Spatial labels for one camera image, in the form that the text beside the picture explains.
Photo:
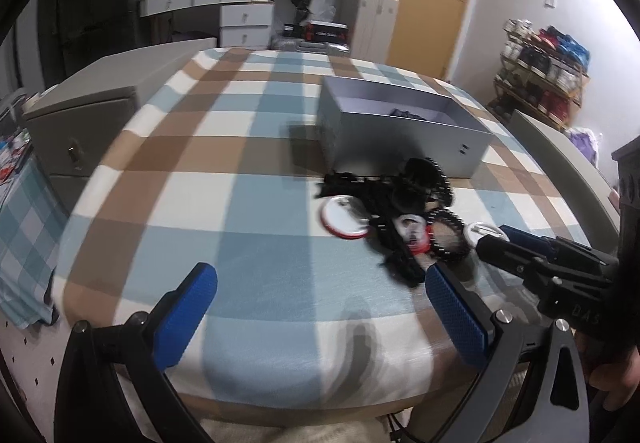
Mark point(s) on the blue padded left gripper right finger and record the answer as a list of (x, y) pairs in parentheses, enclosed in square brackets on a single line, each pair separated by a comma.
[(464, 329)]

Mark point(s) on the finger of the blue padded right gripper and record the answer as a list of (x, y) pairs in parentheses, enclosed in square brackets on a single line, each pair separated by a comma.
[(524, 239), (503, 254)]

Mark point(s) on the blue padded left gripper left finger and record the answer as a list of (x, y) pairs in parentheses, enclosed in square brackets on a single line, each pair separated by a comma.
[(176, 317)]

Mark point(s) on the red portrait badge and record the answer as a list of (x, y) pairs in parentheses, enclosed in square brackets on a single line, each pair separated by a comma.
[(413, 231)]

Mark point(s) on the white red-rimmed pin badge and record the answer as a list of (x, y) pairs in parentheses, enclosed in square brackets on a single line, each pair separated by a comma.
[(345, 217)]

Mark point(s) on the right hand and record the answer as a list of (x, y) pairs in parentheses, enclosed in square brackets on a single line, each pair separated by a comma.
[(612, 372)]

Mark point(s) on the grey right nightstand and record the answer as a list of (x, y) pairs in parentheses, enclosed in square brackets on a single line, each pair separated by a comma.
[(585, 191)]

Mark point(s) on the grey nightstand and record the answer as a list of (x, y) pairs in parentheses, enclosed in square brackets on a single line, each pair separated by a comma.
[(585, 191), (74, 124)]

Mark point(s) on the purple bag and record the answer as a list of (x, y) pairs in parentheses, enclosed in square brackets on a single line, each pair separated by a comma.
[(587, 142)]

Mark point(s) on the plaid blanket blue brown white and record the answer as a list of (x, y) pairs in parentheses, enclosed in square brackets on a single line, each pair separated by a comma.
[(222, 166)]

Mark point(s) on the shoe rack with shoes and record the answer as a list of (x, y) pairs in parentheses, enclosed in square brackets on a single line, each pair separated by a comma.
[(543, 73)]

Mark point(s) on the plaid cloth on floor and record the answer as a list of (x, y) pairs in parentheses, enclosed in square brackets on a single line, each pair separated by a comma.
[(32, 223)]

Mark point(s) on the grey storage box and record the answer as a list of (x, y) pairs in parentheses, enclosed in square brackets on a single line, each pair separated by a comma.
[(369, 128)]

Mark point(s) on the grey left nightstand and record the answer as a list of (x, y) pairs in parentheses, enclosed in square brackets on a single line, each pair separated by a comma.
[(74, 124)]

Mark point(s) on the white upright suitcase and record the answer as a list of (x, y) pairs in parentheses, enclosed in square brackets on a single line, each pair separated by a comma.
[(371, 25)]

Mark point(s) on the black red box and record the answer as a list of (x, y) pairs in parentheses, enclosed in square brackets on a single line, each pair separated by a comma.
[(329, 32)]

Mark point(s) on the silver flat suitcase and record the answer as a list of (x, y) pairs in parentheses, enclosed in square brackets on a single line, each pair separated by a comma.
[(291, 44)]

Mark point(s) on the white desk with drawers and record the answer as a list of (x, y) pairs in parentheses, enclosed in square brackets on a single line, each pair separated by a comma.
[(232, 23)]

